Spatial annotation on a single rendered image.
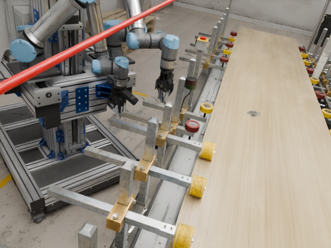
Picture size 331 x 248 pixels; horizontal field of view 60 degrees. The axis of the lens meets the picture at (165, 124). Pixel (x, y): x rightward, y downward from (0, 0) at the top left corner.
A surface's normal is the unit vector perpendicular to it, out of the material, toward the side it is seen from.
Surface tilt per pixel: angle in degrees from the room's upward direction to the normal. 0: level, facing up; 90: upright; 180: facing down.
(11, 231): 0
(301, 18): 90
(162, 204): 0
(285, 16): 90
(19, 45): 95
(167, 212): 0
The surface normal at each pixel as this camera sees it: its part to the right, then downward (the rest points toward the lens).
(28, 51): 0.07, 0.63
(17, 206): 0.14, -0.83
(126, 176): -0.28, 0.49
